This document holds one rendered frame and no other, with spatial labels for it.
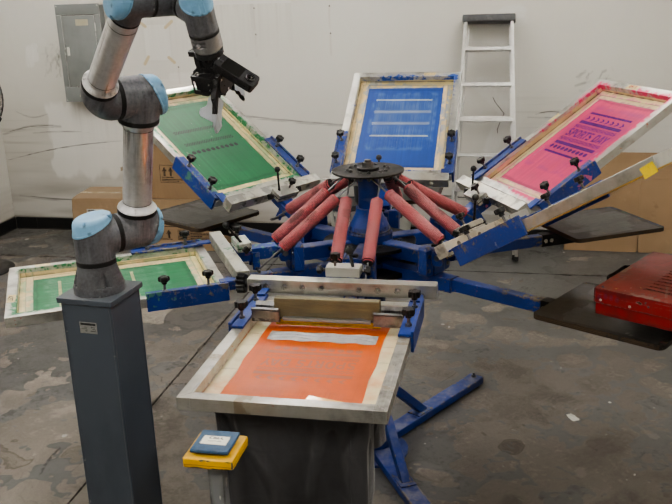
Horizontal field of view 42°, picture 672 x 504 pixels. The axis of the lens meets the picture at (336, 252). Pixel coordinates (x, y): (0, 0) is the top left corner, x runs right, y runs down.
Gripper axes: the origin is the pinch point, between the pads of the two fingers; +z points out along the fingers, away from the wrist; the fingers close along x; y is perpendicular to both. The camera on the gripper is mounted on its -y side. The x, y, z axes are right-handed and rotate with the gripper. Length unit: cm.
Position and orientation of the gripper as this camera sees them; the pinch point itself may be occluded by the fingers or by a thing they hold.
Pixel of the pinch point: (233, 117)
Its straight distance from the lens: 227.8
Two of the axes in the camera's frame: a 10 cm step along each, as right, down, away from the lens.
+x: -3.9, 6.7, -6.3
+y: -9.1, -1.8, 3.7
